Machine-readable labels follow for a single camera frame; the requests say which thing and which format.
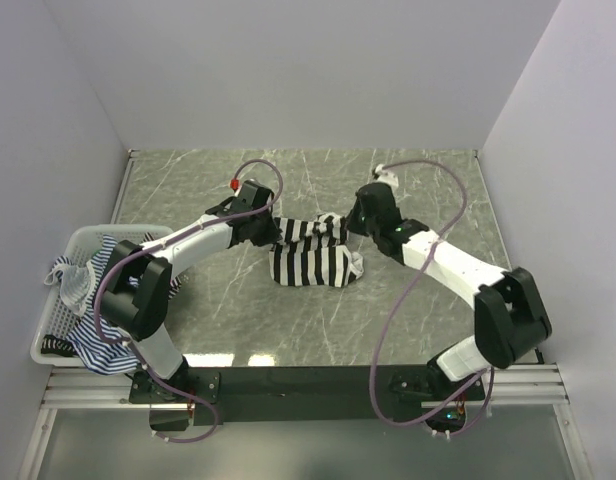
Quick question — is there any black white striped tank top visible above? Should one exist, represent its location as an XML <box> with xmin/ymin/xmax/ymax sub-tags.
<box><xmin>269</xmin><ymin>212</ymin><xmax>364</xmax><ymax>288</ymax></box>

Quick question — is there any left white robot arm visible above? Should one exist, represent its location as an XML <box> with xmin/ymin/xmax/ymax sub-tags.
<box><xmin>93</xmin><ymin>180</ymin><xmax>280</xmax><ymax>402</ymax></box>

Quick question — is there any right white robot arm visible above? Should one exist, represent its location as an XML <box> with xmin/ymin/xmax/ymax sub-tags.
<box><xmin>347</xmin><ymin>182</ymin><xmax>552</xmax><ymax>399</ymax></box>

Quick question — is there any blue white striped tank top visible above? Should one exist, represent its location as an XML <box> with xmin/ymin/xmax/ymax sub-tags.
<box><xmin>42</xmin><ymin>234</ymin><xmax>142</xmax><ymax>376</ymax></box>

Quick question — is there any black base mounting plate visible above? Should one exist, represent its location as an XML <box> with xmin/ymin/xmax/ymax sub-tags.
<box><xmin>129</xmin><ymin>365</ymin><xmax>466</xmax><ymax>431</ymax></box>

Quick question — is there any white plastic laundry basket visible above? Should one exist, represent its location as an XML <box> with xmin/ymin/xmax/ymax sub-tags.
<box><xmin>30</xmin><ymin>224</ymin><xmax>173</xmax><ymax>368</ymax></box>

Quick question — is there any dark thin striped garment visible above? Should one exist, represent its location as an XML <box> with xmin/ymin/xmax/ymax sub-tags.
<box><xmin>40</xmin><ymin>335</ymin><xmax>77</xmax><ymax>358</ymax></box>

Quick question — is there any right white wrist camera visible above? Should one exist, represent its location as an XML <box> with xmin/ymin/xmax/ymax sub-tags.
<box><xmin>372</xmin><ymin>164</ymin><xmax>399</xmax><ymax>189</ymax></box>

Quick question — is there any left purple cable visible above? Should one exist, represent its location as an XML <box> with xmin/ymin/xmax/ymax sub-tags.
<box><xmin>91</xmin><ymin>159</ymin><xmax>285</xmax><ymax>445</ymax></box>

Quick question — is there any aluminium rail frame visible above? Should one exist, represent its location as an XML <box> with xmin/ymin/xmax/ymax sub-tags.
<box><xmin>19</xmin><ymin>364</ymin><xmax>594</xmax><ymax>479</ymax></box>

